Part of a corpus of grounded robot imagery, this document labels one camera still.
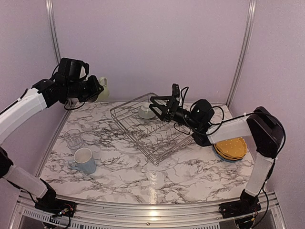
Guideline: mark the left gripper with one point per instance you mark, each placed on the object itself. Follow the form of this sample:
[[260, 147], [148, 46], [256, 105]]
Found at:
[[96, 88]]

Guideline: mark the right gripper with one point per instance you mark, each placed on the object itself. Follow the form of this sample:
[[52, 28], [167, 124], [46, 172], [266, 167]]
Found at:
[[173, 103]]

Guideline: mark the green mug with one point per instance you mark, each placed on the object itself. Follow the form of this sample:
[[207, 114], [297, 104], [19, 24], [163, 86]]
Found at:
[[105, 93]]

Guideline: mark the white ribbed bowl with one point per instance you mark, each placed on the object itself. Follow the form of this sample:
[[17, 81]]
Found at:
[[145, 112]]

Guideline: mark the clear glass back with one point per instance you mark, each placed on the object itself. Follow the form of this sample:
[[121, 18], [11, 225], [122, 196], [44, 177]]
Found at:
[[73, 139]]

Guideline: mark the light blue mug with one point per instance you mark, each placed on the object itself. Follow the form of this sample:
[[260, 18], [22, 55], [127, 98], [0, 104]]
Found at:
[[83, 161]]

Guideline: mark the yellow plate front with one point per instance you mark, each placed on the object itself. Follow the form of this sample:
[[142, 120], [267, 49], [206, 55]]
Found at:
[[233, 156]]

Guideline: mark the yellow plate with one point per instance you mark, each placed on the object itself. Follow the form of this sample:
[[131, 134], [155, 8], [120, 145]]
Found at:
[[233, 156], [237, 145]]

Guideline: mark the yellow plate back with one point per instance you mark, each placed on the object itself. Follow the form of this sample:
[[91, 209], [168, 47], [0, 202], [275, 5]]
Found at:
[[237, 145]]

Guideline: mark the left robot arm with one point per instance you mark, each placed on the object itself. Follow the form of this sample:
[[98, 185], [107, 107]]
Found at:
[[70, 80]]

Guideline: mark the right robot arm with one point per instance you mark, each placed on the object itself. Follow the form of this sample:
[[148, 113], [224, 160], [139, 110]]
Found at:
[[266, 130]]

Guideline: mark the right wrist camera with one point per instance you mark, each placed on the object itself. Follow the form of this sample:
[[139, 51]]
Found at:
[[179, 94]]

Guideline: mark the wire dish rack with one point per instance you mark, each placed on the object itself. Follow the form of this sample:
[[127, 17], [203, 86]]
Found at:
[[157, 140]]

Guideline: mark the left aluminium post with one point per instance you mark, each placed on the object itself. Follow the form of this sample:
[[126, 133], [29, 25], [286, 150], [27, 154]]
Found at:
[[52, 26]]

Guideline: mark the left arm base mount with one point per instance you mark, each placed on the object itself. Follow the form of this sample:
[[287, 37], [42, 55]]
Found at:
[[58, 207]]

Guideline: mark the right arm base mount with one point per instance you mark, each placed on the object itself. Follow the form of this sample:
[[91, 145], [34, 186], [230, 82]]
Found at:
[[238, 208]]

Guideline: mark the front aluminium rail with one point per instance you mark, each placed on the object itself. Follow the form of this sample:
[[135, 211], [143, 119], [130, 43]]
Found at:
[[91, 214]]

